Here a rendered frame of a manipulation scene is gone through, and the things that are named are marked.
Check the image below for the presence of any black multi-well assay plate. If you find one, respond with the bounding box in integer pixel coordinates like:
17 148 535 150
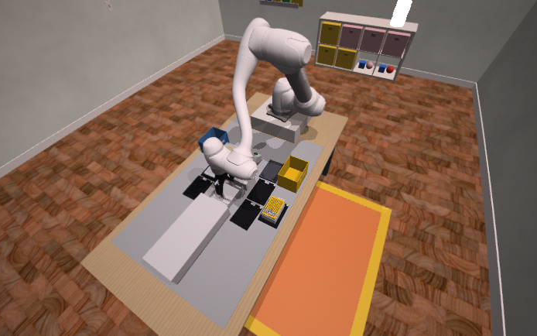
186 177 209 197

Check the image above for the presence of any grey bench mat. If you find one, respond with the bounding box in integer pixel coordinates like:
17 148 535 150
111 130 324 329

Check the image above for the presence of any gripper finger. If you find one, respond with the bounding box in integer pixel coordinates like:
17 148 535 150
226 175 234 187
214 178 225 199

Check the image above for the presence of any yellow open-top bin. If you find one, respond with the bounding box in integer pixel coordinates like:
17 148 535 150
278 156 309 193

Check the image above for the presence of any blue open bin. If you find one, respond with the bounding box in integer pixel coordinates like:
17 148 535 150
198 127 229 153

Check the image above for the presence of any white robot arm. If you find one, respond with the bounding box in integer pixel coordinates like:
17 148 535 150
203 18 326 180

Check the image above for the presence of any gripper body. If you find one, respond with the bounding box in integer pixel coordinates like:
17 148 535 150
214 173 228 182

